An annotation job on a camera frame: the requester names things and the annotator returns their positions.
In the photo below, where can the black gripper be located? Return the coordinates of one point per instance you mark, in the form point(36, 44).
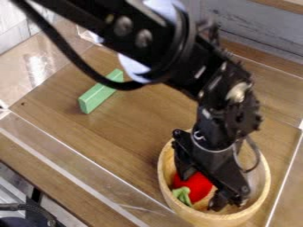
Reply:
point(217, 164)

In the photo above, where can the red plush strawberry toy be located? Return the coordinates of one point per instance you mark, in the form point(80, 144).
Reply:
point(191, 190)

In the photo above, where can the round wooden bowl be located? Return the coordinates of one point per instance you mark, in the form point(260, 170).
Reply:
point(231, 216)

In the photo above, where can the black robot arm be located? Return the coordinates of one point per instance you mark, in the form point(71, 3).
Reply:
point(180, 52)

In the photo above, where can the green rectangular block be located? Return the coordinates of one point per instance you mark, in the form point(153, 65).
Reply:
point(97, 93)

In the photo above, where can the black metal stand base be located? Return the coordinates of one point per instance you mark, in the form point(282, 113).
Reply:
point(36, 218)

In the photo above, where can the clear acrylic corner bracket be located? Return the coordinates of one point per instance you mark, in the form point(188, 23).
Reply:
point(87, 35)

